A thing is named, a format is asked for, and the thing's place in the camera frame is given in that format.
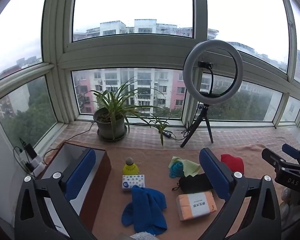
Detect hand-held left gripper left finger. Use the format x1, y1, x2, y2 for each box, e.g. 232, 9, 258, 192
14, 148, 98, 240

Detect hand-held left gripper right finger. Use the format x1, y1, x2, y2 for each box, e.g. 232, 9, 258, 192
199, 147, 283, 240

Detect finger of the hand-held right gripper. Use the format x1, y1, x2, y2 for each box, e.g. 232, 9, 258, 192
282, 143, 300, 165
261, 148, 294, 174

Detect light green cleaning cloth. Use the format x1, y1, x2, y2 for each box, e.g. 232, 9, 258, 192
168, 156, 201, 177

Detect teal silicone funnel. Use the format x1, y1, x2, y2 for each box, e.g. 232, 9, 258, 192
168, 162, 184, 179

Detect brown box with white inside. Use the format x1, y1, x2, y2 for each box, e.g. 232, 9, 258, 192
36, 142, 112, 240

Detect red cloth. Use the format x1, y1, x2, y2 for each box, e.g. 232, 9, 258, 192
220, 154, 245, 175

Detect white patterned cloth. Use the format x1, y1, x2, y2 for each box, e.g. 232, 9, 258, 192
280, 187, 300, 230

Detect orange tissue pack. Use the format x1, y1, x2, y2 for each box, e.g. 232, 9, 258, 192
176, 190, 217, 221

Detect white power strip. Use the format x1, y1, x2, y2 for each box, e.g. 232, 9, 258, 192
16, 152, 45, 174

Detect yellow shuttlecock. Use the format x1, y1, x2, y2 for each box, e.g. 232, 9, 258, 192
122, 157, 140, 175

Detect grey-green plant pot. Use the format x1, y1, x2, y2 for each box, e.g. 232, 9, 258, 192
93, 107, 126, 138

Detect green pot saucer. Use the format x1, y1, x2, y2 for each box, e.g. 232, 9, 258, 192
97, 124, 128, 142

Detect dotted white tissue pack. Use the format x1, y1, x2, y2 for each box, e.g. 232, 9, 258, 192
122, 174, 146, 193

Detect black charger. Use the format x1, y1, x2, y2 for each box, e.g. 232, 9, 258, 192
19, 137, 38, 159

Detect black inline remote control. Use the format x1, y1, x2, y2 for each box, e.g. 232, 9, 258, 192
158, 130, 174, 139

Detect green spider plant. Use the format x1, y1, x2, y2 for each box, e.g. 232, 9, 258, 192
89, 76, 180, 147

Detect peach towel mat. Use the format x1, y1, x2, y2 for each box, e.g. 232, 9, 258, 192
44, 140, 288, 240

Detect checkered cloth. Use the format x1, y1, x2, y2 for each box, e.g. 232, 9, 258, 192
51, 122, 300, 153

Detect blue towel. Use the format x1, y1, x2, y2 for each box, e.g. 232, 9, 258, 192
121, 185, 168, 236

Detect white fluffy cloth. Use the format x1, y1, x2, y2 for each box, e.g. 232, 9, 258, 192
129, 232, 157, 240

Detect black gooseneck phone holder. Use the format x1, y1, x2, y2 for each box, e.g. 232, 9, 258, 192
198, 61, 217, 98

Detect black drawstring pouch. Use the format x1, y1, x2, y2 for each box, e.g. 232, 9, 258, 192
172, 173, 214, 194

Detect black power cable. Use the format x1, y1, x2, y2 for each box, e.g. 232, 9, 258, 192
44, 121, 96, 160

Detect black ring light cable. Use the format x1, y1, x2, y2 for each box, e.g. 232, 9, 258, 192
170, 126, 198, 141

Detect white ring light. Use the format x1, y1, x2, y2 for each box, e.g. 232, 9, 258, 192
182, 39, 244, 103

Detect white window frame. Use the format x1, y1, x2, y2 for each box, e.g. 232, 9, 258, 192
0, 0, 300, 153

